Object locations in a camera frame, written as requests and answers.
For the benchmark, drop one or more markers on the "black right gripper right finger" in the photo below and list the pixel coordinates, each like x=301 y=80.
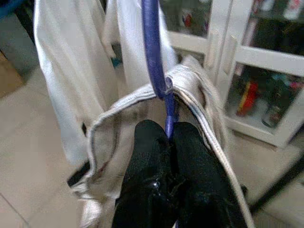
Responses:
x=202 y=190

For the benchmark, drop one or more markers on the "white glass display cabinet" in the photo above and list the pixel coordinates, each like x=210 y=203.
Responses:
x=223 y=47

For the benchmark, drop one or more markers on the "black clothes rack frame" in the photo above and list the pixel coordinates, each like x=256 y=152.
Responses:
x=278 y=183

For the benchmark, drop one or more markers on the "brown cardboard box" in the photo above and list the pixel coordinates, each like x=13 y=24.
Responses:
x=9 y=76

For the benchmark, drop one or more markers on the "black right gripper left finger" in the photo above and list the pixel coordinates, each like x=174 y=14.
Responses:
x=147 y=178

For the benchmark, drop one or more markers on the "cream pants with dark stitching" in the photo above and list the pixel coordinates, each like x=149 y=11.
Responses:
x=190 y=76

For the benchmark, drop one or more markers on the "red bottle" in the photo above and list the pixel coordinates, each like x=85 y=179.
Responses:
x=248 y=97

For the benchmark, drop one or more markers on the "white shirt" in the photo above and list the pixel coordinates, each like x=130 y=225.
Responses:
x=66 y=59
x=130 y=47

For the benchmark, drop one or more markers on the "dark can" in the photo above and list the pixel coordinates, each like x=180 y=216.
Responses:
x=270 y=116

